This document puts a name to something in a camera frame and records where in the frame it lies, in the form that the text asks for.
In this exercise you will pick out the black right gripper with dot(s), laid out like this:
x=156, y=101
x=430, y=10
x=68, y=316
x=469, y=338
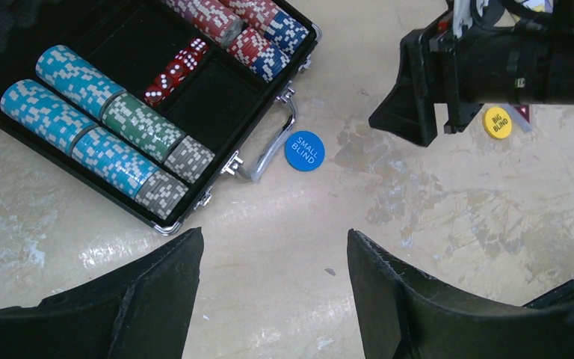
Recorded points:
x=482, y=51

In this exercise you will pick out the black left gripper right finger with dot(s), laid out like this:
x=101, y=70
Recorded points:
x=404, y=312

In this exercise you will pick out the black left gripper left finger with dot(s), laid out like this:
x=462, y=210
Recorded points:
x=140, y=310

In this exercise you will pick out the blue small blind button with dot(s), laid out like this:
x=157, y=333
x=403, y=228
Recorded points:
x=304, y=151

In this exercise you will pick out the green 20 chip stack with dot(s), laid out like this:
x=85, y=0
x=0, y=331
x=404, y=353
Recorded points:
x=142, y=126

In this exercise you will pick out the light blue 10 chip stack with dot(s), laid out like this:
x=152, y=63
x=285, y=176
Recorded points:
x=76, y=79

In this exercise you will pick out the yellow big blind button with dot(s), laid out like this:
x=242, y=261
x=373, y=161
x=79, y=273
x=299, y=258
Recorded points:
x=497, y=123

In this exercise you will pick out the red triangular button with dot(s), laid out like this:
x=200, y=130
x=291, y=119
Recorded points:
x=521, y=115

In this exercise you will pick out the grey chip stack front left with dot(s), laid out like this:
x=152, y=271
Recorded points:
x=161, y=193

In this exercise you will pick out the grey chip stack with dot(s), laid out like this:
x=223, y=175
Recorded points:
x=161, y=193
x=189, y=159

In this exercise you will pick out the light blue chip stack in case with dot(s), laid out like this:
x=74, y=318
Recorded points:
x=114, y=161

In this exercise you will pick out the yellow red blue chip row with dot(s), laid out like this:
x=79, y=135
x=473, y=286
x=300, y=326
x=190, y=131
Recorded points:
x=272, y=22

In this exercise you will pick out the grey chip stack front right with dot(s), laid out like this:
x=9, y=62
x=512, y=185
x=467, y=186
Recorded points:
x=189, y=159

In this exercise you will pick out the black poker chip case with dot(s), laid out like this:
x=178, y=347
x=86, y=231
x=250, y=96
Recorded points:
x=131, y=42

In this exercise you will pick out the purple red blue chip row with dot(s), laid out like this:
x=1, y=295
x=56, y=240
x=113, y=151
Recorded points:
x=228, y=30

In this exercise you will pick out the red dice row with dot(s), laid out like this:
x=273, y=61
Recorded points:
x=183, y=64

